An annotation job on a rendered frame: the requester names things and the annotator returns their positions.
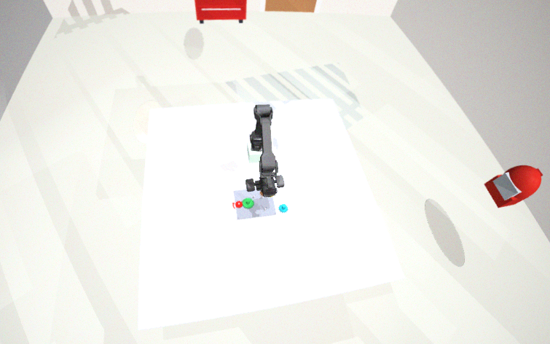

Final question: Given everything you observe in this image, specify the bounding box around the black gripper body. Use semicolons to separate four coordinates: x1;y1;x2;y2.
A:
245;175;285;192

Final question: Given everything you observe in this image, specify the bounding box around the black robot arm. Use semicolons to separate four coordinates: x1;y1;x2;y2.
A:
249;104;278;197

